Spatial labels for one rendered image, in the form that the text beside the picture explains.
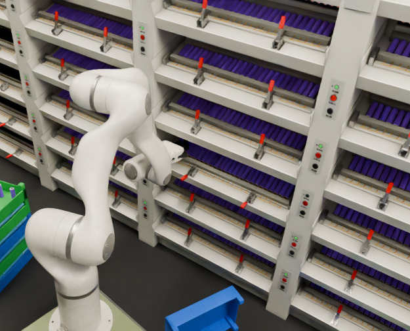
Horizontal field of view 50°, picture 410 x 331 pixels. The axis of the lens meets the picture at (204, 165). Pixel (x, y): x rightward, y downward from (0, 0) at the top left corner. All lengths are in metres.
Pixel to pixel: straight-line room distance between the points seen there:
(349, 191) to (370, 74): 0.40
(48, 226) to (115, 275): 0.94
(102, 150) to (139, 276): 1.00
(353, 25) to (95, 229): 0.84
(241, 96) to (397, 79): 0.49
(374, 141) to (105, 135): 0.77
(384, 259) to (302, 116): 0.55
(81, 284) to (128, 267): 0.85
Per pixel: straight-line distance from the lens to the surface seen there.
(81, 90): 1.22
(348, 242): 1.61
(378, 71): 1.30
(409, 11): 1.22
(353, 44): 1.26
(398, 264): 1.61
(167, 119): 1.71
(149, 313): 1.94
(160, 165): 1.50
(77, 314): 1.36
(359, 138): 1.38
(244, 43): 1.39
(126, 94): 1.17
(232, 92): 1.50
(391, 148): 1.37
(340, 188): 1.49
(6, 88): 2.47
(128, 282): 2.05
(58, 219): 1.18
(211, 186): 1.72
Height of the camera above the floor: 1.59
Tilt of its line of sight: 36 degrees down
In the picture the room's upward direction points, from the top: 5 degrees clockwise
